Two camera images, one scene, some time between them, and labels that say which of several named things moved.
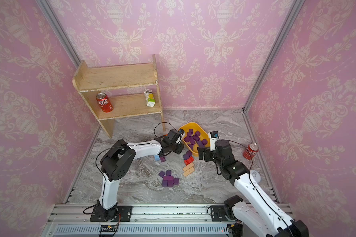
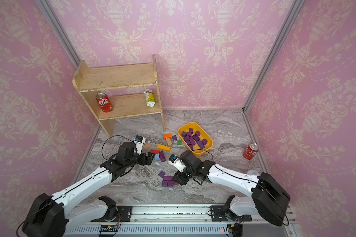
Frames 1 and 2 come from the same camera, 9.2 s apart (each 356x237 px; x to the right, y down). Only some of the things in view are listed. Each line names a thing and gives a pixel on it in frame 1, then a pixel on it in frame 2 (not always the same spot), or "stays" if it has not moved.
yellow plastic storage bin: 195,137 stays
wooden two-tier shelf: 88,79 stays
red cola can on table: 253,148 stays
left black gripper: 179,150 → 144,161
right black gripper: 202,152 → 180,178
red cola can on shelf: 103,100 stays
